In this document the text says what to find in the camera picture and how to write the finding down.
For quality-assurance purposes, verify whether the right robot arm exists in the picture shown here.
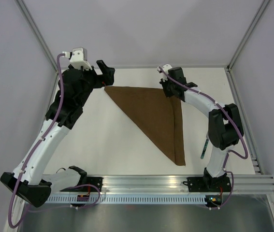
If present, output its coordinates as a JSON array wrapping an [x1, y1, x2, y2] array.
[[158, 64, 245, 192]]

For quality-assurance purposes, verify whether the aluminium frame post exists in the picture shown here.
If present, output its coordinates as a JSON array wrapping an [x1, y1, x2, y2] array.
[[14, 0, 58, 72], [225, 0, 272, 72]]

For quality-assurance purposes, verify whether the brown cloth napkin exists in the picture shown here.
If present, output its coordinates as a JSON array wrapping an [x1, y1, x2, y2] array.
[[104, 86, 186, 166]]

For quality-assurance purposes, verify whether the knife with teal handle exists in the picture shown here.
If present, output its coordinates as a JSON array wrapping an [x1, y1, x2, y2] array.
[[201, 137, 209, 159]]

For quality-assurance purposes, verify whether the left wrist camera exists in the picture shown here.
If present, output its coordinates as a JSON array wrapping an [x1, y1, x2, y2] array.
[[63, 47, 92, 70]]

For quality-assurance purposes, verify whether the aluminium front rail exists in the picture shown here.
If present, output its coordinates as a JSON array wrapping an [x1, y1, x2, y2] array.
[[36, 174, 274, 194]]

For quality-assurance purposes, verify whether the white slotted cable duct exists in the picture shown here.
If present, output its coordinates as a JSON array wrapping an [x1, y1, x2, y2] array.
[[46, 194, 206, 204]]

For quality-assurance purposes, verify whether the right aluminium frame post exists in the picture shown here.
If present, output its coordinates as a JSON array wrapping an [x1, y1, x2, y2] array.
[[225, 0, 272, 72]]

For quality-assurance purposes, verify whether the left aluminium frame post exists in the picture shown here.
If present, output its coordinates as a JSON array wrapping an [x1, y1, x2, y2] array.
[[14, 0, 58, 72]]

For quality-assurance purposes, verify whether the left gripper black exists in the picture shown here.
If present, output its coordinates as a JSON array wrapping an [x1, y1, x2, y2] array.
[[76, 60, 115, 107]]

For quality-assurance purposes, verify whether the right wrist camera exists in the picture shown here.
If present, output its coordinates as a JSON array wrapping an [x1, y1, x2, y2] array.
[[157, 64, 173, 81]]

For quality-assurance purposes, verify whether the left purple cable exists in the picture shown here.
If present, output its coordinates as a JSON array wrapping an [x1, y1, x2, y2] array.
[[8, 53, 66, 229]]

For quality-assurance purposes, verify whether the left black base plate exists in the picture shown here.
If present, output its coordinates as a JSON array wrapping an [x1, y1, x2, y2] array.
[[60, 176, 103, 192]]

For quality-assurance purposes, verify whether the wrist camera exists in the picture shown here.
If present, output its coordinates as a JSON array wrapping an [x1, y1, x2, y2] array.
[[157, 64, 173, 81], [63, 47, 92, 70]]

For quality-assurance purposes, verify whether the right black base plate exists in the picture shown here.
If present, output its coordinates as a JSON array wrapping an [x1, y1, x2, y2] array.
[[186, 175, 231, 193]]

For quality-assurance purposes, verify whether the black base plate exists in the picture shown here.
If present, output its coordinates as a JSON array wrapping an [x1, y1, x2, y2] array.
[[186, 175, 231, 193], [60, 176, 103, 192]]

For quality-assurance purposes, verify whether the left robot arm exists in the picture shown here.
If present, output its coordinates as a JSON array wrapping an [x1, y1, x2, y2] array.
[[0, 60, 115, 208]]

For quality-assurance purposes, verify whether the right side aluminium rail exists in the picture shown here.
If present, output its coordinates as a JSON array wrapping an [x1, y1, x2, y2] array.
[[224, 68, 264, 174]]

